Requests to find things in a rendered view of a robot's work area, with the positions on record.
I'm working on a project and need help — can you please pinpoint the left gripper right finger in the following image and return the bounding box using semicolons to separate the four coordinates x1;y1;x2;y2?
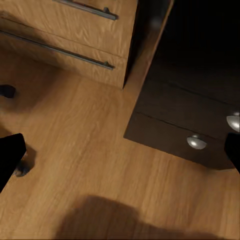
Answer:
224;133;240;172

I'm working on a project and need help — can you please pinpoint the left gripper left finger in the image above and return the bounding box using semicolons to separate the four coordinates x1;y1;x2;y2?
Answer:
0;133;26;193

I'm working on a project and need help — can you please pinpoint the swivel chair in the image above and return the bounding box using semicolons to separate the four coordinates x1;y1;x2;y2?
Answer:
0;83;30;177

